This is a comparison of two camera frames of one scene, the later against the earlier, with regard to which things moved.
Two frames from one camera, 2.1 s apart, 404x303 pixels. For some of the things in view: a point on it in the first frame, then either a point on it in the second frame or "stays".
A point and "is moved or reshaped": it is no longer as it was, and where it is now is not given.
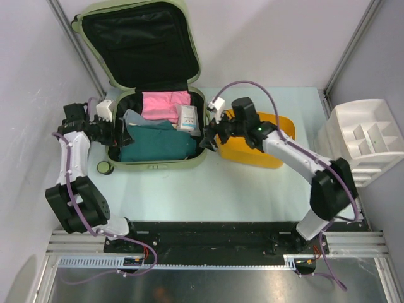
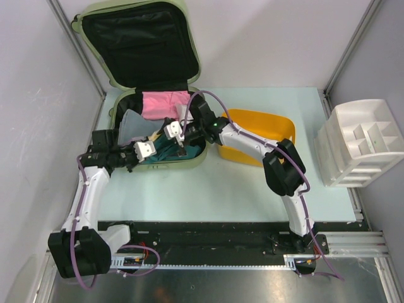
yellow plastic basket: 237,151 stays
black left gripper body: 103,131 → 126,157
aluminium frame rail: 340,243 stays
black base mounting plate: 213,242 stays
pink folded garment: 163,105 stays
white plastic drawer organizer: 366,133 stays
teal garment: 157,142 is moved or reshaped
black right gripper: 208,141 → 183,152
